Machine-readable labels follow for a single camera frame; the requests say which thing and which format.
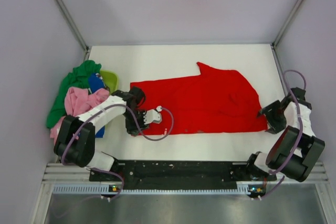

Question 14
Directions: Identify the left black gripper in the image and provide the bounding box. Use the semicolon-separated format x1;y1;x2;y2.
123;109;149;136

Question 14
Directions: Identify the red t shirt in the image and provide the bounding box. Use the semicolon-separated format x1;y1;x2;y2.
130;62;268;135

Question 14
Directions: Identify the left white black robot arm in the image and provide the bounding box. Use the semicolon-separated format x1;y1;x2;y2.
54;87;149;180

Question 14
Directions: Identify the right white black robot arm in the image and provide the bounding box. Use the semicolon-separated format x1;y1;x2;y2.
245;88;325;182

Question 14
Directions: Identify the lime green tray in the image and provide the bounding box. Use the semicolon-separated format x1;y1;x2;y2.
100;70;119;94

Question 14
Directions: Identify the blue t shirt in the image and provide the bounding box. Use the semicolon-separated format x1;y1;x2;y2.
88;73;106;138

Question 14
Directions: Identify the pink t shirt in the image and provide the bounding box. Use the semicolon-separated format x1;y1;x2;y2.
50;87;110;143

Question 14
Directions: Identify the green t shirt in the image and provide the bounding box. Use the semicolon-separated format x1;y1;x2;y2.
46;60;102;129

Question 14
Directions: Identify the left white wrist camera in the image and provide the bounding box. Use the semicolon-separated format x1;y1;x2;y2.
143;106;163;125

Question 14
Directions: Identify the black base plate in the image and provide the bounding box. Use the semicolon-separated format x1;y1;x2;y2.
89;159;276;190

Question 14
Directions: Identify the right aluminium frame post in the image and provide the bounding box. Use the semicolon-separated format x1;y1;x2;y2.
271;0;322;50

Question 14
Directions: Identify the aluminium frame post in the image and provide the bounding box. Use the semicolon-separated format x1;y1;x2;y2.
271;0;322;50
54;0;89;53

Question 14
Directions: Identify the grey slotted cable duct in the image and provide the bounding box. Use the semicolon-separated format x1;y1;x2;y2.
52;184;251;195

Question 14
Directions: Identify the left aluminium frame post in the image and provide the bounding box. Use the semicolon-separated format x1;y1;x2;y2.
54;0;89;53

